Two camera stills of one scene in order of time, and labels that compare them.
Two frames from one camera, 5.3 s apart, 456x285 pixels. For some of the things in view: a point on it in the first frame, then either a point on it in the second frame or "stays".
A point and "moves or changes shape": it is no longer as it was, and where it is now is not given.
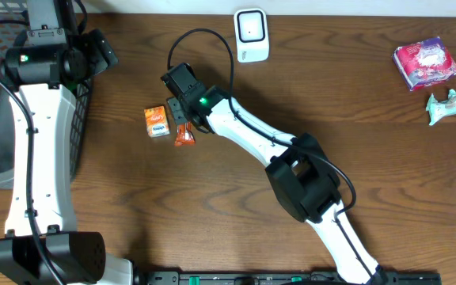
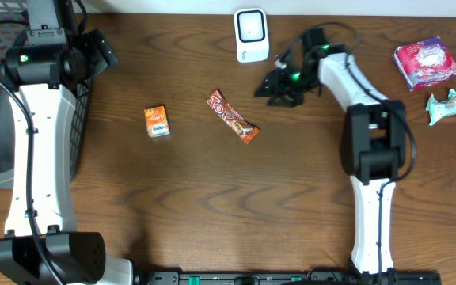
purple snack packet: x=425 y=64 stays
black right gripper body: x=177 y=108 to x=298 y=84
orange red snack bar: x=185 y=135 moves or changes shape
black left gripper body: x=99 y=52 stays
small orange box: x=157 y=121 stays
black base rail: x=282 y=278 stays
